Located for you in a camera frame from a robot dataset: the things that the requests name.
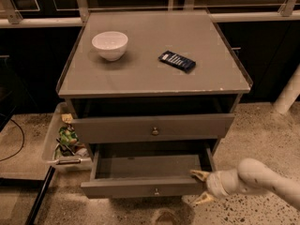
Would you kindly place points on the grey drawer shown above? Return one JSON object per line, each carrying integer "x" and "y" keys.
{"x": 152, "y": 128}
{"x": 148, "y": 169}

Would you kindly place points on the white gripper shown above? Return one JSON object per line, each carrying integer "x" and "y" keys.
{"x": 215, "y": 184}

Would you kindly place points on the dark blue snack packet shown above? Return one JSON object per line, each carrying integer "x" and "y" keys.
{"x": 178, "y": 61}

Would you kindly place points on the white pipe post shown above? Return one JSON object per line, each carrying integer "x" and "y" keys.
{"x": 289, "y": 94}

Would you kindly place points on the black metal bar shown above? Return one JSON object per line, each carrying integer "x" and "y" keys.
{"x": 40, "y": 196}

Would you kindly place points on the metal railing frame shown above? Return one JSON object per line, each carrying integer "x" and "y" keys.
{"x": 54, "y": 13}

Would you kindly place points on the grey top drawer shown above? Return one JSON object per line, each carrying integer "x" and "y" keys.
{"x": 152, "y": 128}

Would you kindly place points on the white ceramic bowl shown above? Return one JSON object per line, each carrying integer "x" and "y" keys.
{"x": 110, "y": 45}

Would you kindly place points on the green snack bag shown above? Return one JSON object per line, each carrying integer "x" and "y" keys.
{"x": 67, "y": 135}

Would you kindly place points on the grey drawer cabinet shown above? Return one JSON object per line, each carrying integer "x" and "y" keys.
{"x": 138, "y": 84}

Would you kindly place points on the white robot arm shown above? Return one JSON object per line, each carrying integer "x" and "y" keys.
{"x": 250, "y": 177}

